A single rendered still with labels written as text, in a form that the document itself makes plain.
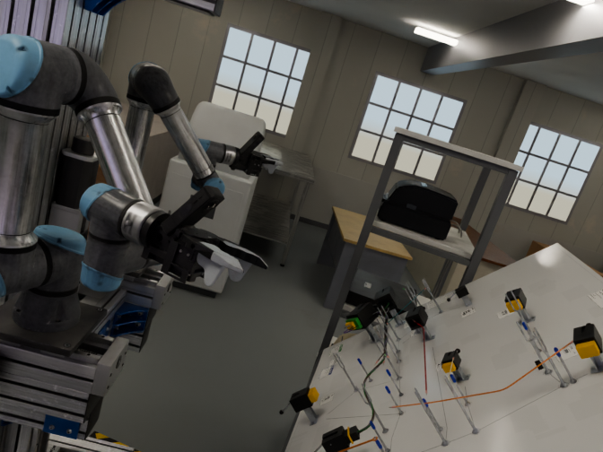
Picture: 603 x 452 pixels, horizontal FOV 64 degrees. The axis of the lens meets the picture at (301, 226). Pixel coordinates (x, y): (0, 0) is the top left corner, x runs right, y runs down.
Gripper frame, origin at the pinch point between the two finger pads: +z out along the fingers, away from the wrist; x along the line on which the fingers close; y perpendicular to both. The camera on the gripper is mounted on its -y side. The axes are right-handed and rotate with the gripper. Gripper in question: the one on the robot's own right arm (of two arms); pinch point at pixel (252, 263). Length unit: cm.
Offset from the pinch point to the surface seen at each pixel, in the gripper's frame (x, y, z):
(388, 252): -386, 34, -46
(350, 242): -369, 37, -80
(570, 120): -751, -214, 70
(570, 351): -60, 1, 58
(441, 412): -54, 27, 37
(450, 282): -491, 50, 12
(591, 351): -43, -3, 58
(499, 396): -52, 17, 47
